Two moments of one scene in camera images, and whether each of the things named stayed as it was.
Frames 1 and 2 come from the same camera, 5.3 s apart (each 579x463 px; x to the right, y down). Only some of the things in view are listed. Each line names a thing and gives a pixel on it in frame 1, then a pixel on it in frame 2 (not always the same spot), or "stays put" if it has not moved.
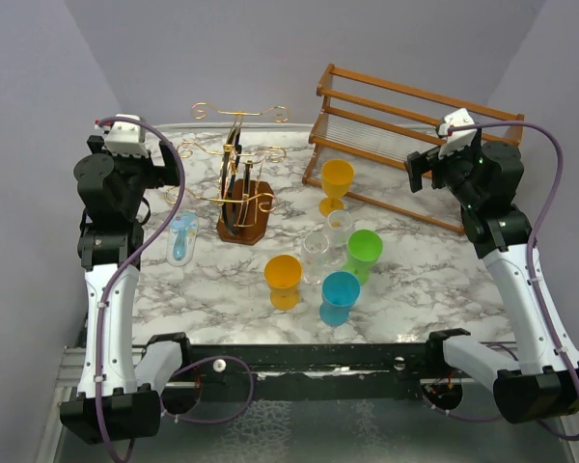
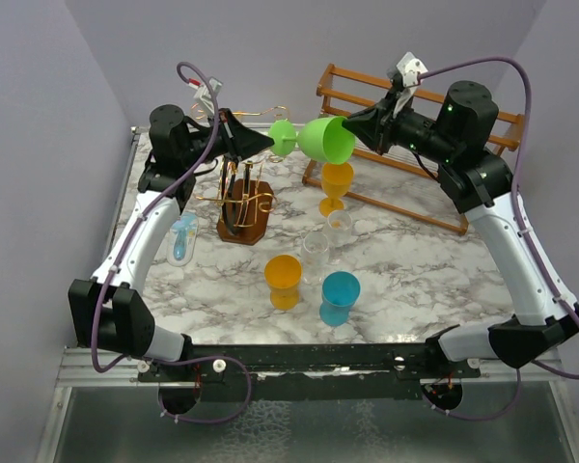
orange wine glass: x=337 y=177 stays put
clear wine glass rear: x=339 y=222 stays put
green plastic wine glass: x=364 y=247 to x=323 y=138
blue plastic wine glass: x=340 y=292 stays put
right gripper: x=420 y=163 to x=375 y=126
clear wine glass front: x=315 y=247 stays put
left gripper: x=159 y=175 to x=239 y=142
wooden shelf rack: x=367 y=127 stays put
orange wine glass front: x=283 y=274 stays put
